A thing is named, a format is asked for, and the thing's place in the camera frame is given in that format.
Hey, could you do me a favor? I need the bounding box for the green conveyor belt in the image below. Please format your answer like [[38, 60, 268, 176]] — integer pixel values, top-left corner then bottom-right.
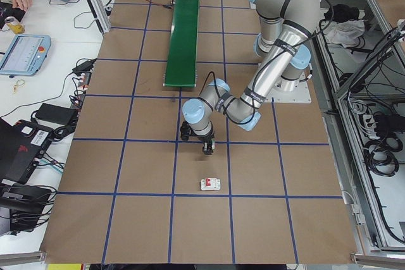
[[162, 0, 203, 89]]

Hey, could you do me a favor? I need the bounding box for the power strip with red switches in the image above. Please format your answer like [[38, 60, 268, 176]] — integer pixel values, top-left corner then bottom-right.
[[70, 71, 92, 109]]

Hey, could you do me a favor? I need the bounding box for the medium black power adapter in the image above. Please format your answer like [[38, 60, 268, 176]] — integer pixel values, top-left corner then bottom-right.
[[72, 58, 97, 74]]

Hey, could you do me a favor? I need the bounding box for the large black power adapter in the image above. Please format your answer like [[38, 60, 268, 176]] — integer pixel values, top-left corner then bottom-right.
[[32, 102, 79, 126]]

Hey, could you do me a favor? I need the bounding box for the white power strip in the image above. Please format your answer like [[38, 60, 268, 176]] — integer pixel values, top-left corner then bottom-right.
[[363, 114, 386, 140]]

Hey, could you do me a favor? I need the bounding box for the white crumpled cloth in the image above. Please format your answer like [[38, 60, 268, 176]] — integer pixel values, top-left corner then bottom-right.
[[325, 19, 367, 49]]

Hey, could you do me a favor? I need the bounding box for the yellow flat object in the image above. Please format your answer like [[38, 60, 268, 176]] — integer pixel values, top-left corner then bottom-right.
[[43, 262, 87, 270]]

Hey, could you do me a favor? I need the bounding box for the black crumpled cloth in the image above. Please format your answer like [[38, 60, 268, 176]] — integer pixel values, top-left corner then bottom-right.
[[333, 3, 361, 21]]

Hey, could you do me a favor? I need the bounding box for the black computer red logo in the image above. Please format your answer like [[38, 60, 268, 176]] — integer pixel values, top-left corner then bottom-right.
[[0, 119, 54, 185]]

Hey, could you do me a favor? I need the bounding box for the black docking device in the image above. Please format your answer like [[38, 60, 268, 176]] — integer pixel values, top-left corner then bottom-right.
[[0, 184, 54, 235]]

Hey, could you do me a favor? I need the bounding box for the golden drink can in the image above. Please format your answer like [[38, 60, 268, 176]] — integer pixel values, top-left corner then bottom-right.
[[5, 16, 25, 35]]

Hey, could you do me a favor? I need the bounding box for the black pouch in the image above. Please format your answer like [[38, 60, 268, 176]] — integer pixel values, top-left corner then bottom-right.
[[0, 1, 26, 30]]

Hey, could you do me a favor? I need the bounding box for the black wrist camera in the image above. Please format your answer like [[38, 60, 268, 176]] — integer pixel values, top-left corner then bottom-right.
[[179, 120, 195, 142]]

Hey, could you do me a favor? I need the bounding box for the white circuit breaker red switch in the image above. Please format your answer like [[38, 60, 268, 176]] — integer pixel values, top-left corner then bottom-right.
[[199, 177, 222, 192]]

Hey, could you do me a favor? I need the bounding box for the metal v-shaped frame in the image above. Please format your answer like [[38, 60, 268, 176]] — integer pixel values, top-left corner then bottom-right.
[[292, 0, 405, 252]]

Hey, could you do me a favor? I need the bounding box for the red black conveyor wire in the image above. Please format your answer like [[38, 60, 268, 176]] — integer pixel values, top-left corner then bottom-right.
[[141, 0, 174, 9]]

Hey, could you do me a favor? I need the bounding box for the black cable coil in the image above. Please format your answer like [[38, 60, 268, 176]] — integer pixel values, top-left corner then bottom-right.
[[363, 137, 400, 176]]

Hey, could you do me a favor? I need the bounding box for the aluminium profile post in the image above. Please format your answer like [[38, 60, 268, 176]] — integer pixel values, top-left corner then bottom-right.
[[71, 0, 111, 34]]

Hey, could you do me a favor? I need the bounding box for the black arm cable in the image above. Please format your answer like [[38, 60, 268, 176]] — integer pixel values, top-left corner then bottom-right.
[[202, 0, 335, 125]]

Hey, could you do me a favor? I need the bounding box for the metal key ring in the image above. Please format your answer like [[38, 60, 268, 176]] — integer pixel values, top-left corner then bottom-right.
[[12, 79, 27, 94]]

